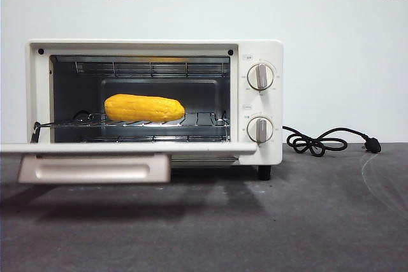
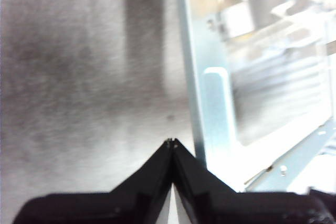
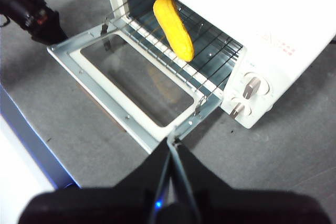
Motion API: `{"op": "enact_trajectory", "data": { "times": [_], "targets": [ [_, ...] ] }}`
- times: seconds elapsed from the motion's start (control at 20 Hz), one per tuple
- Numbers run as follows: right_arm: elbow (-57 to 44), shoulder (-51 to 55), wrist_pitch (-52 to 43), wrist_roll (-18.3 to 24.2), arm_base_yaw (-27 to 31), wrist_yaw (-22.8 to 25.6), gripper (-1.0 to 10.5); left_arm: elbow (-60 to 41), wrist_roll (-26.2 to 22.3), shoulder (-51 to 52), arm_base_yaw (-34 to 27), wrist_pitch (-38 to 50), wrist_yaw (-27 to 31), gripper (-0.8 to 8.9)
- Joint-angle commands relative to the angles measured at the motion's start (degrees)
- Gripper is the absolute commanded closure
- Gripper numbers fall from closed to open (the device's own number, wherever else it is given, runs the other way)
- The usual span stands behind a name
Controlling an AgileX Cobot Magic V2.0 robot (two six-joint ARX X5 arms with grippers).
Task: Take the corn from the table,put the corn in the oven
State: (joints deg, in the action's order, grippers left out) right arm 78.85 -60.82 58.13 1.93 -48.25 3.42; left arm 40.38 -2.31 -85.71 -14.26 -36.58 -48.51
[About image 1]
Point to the cream Toshiba toaster oven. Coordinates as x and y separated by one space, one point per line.
259 52

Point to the yellow corn cob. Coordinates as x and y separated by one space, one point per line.
143 108

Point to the cream oven knob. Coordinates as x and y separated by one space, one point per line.
260 130
260 77

